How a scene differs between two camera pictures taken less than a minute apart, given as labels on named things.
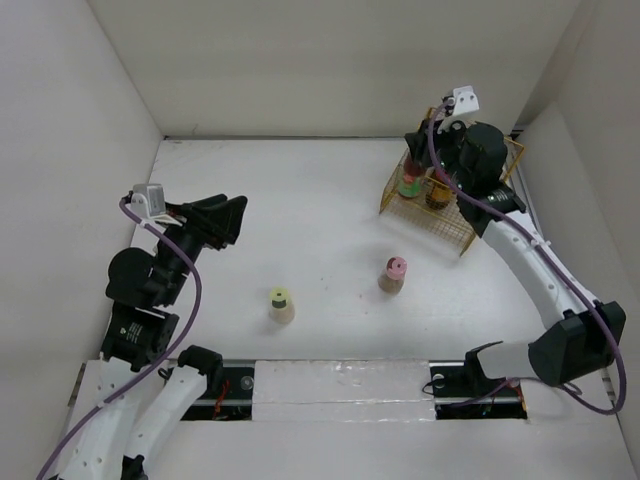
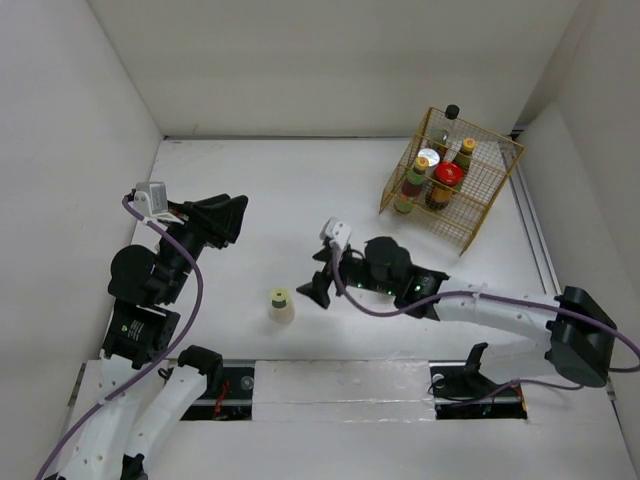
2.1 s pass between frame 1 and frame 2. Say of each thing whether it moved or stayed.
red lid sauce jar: stayed
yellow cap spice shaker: stayed
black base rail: stayed
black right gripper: moved
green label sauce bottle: moved
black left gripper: stayed
